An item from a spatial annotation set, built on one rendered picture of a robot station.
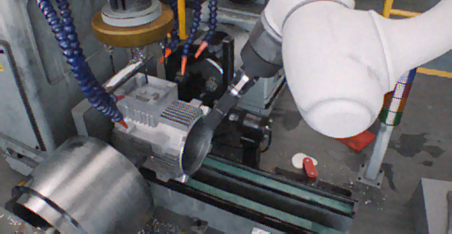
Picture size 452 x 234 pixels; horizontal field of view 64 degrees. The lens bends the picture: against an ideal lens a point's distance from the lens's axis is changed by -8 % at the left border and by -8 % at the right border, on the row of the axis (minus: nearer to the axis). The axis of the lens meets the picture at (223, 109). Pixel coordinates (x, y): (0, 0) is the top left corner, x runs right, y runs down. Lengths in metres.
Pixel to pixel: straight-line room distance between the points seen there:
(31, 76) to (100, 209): 0.37
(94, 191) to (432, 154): 1.10
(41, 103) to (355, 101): 0.75
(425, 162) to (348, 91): 0.99
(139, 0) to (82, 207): 0.42
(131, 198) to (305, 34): 0.47
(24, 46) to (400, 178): 1.11
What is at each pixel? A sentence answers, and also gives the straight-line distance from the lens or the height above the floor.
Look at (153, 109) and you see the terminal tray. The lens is 0.90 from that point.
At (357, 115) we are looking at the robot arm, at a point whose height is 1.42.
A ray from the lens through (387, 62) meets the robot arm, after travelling 0.45.
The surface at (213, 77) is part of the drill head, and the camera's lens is 1.10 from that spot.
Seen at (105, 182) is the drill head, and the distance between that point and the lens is 0.74.
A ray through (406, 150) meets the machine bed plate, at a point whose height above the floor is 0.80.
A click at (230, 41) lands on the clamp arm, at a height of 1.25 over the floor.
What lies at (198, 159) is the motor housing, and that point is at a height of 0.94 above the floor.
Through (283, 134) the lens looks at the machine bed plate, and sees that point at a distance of 1.34.
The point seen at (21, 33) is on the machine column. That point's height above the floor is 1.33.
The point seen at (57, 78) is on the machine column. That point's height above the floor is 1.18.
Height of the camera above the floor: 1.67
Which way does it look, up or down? 37 degrees down
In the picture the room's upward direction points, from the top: straight up
